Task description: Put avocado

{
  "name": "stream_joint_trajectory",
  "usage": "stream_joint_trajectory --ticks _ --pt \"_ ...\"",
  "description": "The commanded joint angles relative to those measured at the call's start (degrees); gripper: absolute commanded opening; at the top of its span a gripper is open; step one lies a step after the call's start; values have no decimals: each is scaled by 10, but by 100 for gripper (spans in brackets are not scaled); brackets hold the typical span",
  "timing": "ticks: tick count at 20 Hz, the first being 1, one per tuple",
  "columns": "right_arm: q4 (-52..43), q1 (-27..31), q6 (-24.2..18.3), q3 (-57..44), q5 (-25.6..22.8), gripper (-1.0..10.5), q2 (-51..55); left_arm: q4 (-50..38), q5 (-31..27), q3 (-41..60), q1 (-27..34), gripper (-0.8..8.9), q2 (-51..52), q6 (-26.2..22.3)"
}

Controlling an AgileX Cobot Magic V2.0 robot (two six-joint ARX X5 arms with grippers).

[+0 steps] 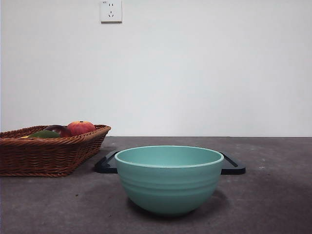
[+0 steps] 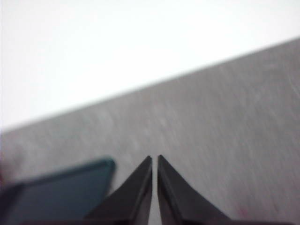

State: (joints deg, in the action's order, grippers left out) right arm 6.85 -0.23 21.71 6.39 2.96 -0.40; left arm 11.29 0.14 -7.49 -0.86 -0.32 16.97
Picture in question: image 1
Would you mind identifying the dark purple plum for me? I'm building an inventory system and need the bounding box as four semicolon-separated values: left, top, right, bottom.
43;124;72;138

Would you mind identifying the white wall socket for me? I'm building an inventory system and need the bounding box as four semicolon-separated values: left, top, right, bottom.
100;0;123;24

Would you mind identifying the green avocado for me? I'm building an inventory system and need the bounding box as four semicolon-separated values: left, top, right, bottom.
28;130;61;139

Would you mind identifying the red orange peach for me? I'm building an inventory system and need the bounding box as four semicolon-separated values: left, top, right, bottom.
67;120;96;137

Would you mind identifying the teal ribbed bowl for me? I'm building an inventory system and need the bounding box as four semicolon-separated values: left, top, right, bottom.
114;145;224;217

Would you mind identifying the brown wicker basket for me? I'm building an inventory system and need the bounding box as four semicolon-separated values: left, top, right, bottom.
0;124;112;177

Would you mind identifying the black rectangular tray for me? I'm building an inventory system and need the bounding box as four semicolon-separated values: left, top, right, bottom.
94;150;246;176

